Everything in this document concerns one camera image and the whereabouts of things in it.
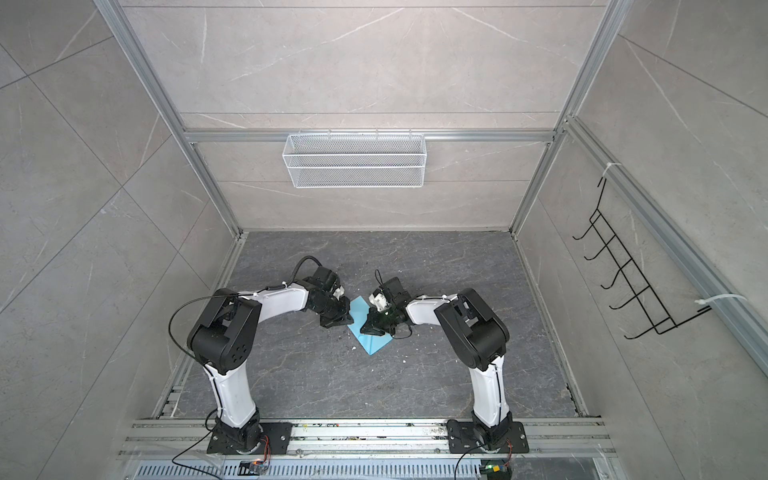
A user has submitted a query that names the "light blue paper sheet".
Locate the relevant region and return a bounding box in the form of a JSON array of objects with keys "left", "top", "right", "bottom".
[{"left": 349, "top": 296, "right": 392, "bottom": 355}]

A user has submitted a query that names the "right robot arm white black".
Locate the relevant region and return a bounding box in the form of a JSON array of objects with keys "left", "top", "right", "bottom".
[{"left": 360, "top": 287, "right": 513, "bottom": 444}]

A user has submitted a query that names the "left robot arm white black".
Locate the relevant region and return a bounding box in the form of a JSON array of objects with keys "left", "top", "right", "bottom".
[{"left": 187, "top": 282, "right": 353, "bottom": 435}]

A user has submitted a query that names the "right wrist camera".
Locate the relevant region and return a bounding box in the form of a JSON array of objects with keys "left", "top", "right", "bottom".
[{"left": 369, "top": 277, "right": 412, "bottom": 313}]

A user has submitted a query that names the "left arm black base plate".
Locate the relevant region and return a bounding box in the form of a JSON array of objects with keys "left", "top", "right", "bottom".
[{"left": 206, "top": 420, "right": 293, "bottom": 455}]

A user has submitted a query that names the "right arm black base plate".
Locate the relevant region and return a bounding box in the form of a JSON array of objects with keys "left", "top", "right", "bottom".
[{"left": 445, "top": 419, "right": 530, "bottom": 454}]

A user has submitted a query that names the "white wire mesh basket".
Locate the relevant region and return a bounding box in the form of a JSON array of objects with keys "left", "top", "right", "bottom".
[{"left": 282, "top": 133, "right": 428, "bottom": 189}]

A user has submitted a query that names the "aluminium mounting rail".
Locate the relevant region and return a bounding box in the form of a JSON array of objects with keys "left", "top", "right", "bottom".
[{"left": 118, "top": 418, "right": 617, "bottom": 460}]

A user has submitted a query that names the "black wire hook rack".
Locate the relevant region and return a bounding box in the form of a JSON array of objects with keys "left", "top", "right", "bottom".
[{"left": 572, "top": 178, "right": 713, "bottom": 341}]

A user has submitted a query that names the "white cable tie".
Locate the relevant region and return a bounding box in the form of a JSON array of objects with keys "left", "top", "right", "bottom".
[{"left": 694, "top": 293, "right": 748, "bottom": 306}]

